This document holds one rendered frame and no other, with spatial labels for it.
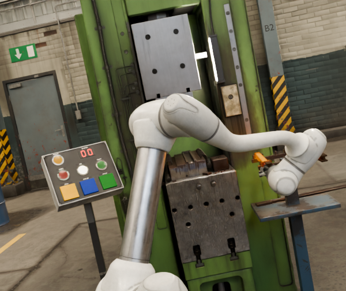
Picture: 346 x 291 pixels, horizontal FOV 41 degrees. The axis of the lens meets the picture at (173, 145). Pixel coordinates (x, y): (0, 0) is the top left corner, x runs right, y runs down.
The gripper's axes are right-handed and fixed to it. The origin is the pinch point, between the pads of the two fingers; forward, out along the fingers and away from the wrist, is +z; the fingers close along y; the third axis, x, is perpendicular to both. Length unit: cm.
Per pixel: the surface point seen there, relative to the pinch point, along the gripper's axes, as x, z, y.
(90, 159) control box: 17, 17, -86
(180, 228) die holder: -30, 25, -48
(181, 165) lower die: 2, 32, -41
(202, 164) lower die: 0.7, 32.9, -30.5
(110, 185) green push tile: 3, 12, -77
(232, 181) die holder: -10.0, 28.0, -16.1
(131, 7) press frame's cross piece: 91, 45, -53
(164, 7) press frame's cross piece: 88, 47, -35
